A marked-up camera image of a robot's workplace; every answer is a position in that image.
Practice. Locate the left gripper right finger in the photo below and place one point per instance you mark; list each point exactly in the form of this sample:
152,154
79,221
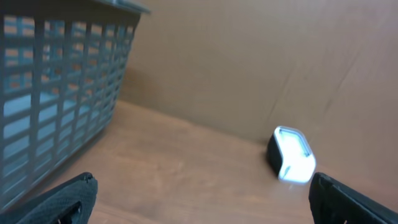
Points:
334,202

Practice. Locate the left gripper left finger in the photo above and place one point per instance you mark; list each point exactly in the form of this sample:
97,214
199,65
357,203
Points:
70,202

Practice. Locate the white barcode scanner stand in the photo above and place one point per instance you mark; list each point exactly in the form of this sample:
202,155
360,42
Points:
290,156

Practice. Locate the grey plastic mesh basket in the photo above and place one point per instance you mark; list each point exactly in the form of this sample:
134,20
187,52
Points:
62,66

